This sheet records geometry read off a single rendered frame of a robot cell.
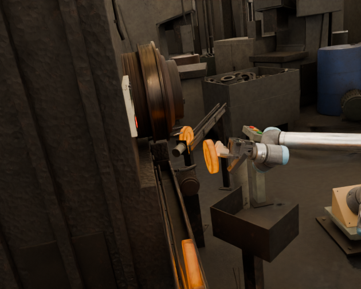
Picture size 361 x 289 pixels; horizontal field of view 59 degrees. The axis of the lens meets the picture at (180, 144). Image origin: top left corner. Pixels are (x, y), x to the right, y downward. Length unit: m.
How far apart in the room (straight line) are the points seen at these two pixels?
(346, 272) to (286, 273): 0.32
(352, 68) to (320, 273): 3.20
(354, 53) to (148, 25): 2.61
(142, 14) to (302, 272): 3.31
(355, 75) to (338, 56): 0.34
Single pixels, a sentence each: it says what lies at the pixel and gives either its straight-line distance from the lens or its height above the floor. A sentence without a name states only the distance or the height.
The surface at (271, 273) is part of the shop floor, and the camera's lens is 2.06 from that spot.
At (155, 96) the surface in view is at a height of 1.14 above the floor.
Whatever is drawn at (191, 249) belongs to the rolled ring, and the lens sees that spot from 1.00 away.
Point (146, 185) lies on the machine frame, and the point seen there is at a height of 0.87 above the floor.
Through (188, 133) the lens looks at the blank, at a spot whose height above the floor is 0.73.
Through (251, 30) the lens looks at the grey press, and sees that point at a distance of 5.47.
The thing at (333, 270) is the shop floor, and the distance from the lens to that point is 2.13.
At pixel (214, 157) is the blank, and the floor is 0.85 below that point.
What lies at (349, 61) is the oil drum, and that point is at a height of 0.71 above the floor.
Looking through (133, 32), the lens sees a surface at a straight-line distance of 4.26.
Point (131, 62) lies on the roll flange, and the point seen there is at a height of 1.28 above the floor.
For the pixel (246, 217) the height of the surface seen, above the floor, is 0.61.
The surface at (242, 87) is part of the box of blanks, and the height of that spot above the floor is 0.68.
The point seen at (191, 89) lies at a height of 0.64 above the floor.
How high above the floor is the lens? 1.38
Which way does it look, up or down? 19 degrees down
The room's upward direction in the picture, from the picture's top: 8 degrees counter-clockwise
